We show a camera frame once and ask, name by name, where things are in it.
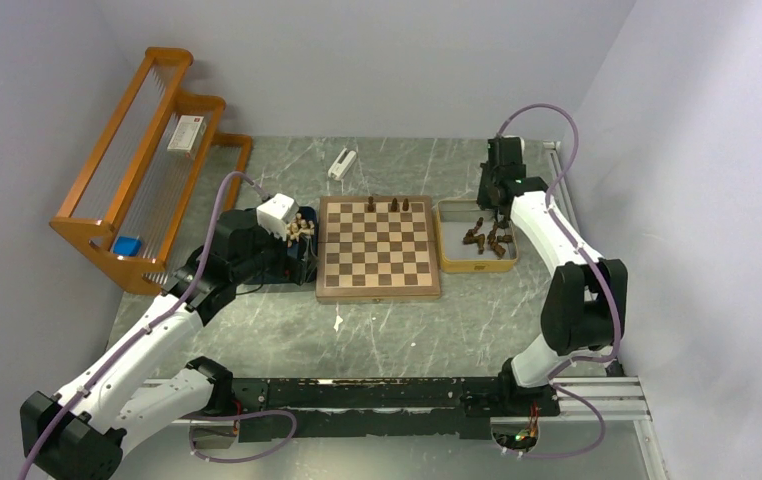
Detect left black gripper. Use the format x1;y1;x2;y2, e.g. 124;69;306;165
231;216;318;284

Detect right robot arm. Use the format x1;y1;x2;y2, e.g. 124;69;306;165
477;136;628;414

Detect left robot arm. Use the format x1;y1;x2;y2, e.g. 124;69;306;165
18;204;299;479

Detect light wooden chess pieces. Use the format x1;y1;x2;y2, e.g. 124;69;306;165
287;213;315;247

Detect dark chess pieces pile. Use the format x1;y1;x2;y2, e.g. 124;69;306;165
461;217;515;259

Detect wooden chess board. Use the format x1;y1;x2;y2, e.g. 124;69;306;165
315;195;441;304

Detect blue plastic tray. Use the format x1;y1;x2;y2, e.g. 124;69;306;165
244;206;319;285

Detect yellow metal tin tray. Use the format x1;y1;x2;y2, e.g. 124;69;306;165
434;199;520;274

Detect white plastic clip device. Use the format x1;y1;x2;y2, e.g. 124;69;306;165
327;148;357;181

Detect orange wooden rack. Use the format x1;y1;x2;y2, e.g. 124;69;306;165
49;47;253;295

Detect blue small box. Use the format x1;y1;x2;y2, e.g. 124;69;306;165
112;236;143;257

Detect white red small box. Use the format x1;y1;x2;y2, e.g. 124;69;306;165
167;115;206;157

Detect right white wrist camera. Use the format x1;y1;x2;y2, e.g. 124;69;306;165
501;136;525;158

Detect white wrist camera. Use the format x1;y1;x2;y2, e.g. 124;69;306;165
501;136;525;158
255;193;299;241

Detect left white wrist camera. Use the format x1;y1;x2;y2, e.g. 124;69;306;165
255;193;299;241

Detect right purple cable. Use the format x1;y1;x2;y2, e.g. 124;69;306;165
496;103;623;460

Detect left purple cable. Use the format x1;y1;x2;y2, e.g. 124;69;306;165
16;171;270;480

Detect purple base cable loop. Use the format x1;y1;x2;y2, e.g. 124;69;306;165
188;407;299;465

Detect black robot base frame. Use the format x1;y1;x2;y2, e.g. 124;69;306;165
199;374;560;442

